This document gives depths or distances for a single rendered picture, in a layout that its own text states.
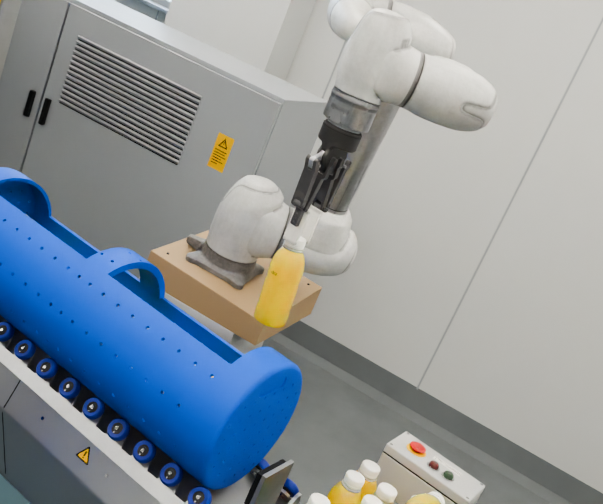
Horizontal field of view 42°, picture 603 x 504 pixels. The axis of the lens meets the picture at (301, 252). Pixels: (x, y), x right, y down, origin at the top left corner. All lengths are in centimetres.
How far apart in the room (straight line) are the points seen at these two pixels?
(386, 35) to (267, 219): 85
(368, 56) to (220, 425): 69
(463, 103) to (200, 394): 69
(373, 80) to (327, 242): 82
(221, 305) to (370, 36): 95
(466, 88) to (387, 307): 304
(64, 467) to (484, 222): 291
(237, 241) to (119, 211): 144
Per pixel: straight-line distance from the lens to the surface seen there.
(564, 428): 439
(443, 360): 438
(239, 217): 211
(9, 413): 183
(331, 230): 212
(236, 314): 208
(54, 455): 175
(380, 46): 139
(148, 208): 343
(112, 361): 157
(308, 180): 142
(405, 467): 171
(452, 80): 143
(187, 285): 214
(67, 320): 164
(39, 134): 376
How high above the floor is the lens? 188
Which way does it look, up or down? 18 degrees down
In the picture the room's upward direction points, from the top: 23 degrees clockwise
